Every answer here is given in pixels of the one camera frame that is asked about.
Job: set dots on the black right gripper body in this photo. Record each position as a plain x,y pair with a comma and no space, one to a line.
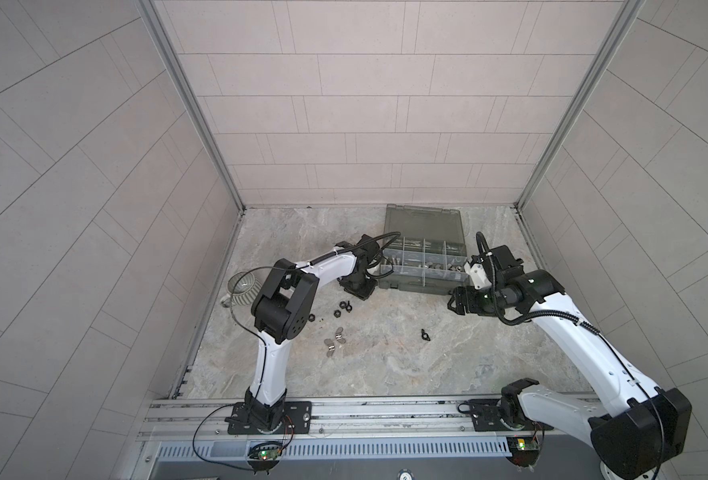
484,301

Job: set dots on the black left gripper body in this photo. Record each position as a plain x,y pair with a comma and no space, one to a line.
361,286

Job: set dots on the green plastic organizer box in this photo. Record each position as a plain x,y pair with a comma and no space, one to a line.
429,256

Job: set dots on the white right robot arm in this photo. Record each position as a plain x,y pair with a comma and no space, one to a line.
634,429

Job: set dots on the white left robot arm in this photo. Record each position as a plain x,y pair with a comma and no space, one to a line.
283,307

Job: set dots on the silver wing nut pair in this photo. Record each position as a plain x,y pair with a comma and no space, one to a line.
333,343

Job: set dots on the right circuit board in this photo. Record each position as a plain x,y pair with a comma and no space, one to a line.
525,451

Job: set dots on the circuit board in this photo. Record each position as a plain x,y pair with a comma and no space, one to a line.
525,451
270,451

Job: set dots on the left circuit board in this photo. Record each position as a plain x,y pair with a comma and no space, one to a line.
270,451

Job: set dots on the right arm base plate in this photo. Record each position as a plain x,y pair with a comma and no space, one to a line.
486,416

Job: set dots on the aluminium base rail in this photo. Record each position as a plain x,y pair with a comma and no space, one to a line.
355,426

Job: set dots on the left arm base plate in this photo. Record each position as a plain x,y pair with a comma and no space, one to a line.
294,416

